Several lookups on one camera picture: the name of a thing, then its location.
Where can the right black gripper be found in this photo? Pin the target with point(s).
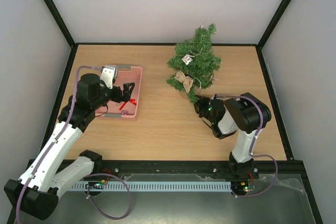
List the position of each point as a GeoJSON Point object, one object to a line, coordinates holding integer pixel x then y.
{"type": "Point", "coordinates": [200, 106]}

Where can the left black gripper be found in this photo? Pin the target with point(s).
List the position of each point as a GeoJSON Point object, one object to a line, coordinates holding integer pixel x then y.
{"type": "Point", "coordinates": [118, 98]}

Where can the pink plastic basket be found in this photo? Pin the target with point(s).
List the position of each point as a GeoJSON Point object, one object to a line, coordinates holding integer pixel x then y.
{"type": "Point", "coordinates": [128, 78]}

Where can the beige felt ornament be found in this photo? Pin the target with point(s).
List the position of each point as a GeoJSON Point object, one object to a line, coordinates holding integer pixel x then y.
{"type": "Point", "coordinates": [186, 81]}

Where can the small green christmas tree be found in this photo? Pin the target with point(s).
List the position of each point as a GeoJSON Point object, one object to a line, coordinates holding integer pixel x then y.
{"type": "Point", "coordinates": [176, 64]}

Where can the silver gift box ornament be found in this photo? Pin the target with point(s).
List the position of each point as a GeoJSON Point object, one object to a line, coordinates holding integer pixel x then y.
{"type": "Point", "coordinates": [187, 59]}

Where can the clear led string lights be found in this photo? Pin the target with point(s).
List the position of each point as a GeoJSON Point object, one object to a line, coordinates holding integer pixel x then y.
{"type": "Point", "coordinates": [202, 52]}

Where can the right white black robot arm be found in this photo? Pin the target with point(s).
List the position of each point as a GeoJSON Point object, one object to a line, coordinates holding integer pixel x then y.
{"type": "Point", "coordinates": [244, 115]}

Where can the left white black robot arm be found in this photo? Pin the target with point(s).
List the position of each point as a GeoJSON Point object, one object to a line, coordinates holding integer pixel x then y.
{"type": "Point", "coordinates": [39, 189]}

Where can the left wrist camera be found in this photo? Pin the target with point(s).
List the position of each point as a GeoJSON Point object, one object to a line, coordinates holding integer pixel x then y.
{"type": "Point", "coordinates": [108, 74]}

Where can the light blue cable duct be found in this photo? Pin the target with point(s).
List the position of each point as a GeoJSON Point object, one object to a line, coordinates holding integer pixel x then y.
{"type": "Point", "coordinates": [155, 186]}

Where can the black frame rail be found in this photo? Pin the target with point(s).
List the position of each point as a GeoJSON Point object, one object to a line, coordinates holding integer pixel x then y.
{"type": "Point", "coordinates": [212, 169]}

